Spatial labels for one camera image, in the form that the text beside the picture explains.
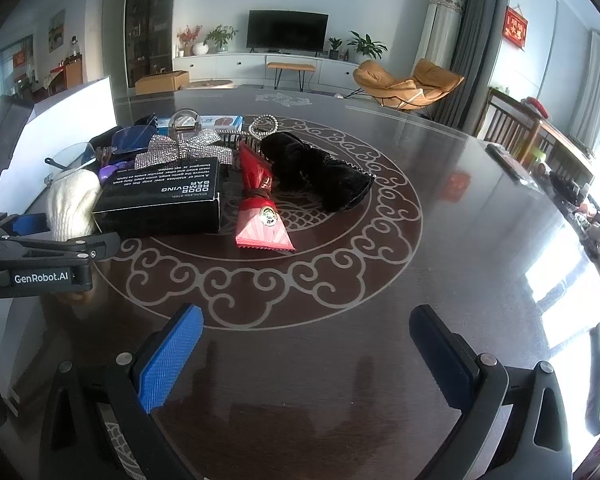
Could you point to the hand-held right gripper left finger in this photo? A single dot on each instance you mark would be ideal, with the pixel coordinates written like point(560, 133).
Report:
point(172, 355)

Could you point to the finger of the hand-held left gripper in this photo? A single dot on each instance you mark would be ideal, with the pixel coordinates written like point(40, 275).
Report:
point(80, 247)
point(30, 223)

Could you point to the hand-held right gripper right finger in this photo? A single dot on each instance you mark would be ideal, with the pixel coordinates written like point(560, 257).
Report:
point(440, 365)

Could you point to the purple toy with pink hearts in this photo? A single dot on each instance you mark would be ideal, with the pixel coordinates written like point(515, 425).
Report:
point(111, 170)

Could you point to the white board panel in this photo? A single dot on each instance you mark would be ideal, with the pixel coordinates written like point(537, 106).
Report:
point(70, 115)

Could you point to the blue sunglasses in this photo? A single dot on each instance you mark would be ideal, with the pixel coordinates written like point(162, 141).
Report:
point(130, 137)

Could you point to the blue and white ointment box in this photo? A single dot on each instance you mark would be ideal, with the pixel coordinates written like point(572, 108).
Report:
point(215, 122)

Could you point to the woven straw item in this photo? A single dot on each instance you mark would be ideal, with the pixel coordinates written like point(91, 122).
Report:
point(200, 142)
point(265, 120)

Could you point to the dark patterned desktop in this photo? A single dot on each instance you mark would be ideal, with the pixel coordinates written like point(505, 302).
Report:
point(330, 360)

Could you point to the white knit glove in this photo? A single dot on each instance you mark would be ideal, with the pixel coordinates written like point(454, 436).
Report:
point(72, 200)

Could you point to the black cardboard box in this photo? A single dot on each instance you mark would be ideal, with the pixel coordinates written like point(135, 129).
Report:
point(155, 205)

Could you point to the small wooden cabinet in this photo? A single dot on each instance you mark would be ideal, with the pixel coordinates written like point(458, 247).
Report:
point(72, 75)

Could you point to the red candy-shaped packet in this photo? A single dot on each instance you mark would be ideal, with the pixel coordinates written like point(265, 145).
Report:
point(260, 220)

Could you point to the clear round container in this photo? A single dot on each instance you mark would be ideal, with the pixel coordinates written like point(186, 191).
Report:
point(185, 122)

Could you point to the black remote control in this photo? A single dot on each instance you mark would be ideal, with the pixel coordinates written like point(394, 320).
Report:
point(500, 157)

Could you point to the cluttered side table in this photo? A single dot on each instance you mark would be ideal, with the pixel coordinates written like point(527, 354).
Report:
point(575, 185)

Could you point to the white television cabinet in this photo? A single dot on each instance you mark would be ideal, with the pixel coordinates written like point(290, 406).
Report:
point(220, 67)

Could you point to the black furry hair accessory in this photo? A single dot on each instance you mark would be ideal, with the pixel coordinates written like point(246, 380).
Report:
point(305, 165)

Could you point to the white round vase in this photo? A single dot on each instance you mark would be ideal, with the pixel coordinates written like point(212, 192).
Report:
point(200, 49)

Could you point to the red flower plant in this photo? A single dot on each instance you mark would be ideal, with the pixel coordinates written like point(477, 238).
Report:
point(187, 37)

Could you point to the dark display cabinet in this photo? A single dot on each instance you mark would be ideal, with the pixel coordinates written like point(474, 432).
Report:
point(150, 20)

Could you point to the dark wooden chair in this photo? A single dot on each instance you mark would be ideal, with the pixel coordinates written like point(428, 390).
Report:
point(500, 120)

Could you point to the green potted plant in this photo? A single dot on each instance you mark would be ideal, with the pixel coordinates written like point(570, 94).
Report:
point(222, 37)

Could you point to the wooden bench with metal legs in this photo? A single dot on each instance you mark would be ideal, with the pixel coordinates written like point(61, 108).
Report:
point(290, 66)

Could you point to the orange lounge chair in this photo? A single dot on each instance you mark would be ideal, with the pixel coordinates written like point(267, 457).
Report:
point(410, 87)

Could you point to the black television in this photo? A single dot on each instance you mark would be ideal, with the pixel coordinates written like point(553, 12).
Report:
point(287, 30)

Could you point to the white sheer curtain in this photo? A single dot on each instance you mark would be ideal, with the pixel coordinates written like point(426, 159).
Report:
point(595, 90)

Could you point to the small potted plant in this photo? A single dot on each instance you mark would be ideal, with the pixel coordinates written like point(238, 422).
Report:
point(335, 46)

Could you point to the large leafy potted plant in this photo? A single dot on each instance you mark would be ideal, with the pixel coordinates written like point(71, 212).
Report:
point(367, 45)

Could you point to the grey curtain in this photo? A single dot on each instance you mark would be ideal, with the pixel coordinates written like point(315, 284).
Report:
point(475, 35)

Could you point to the covered standing air conditioner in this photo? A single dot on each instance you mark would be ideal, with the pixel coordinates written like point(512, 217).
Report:
point(442, 25)

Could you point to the framed wall painting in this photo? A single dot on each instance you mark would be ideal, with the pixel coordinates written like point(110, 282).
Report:
point(56, 30)

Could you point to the red wall hanging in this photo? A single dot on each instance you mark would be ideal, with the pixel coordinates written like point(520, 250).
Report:
point(515, 27)

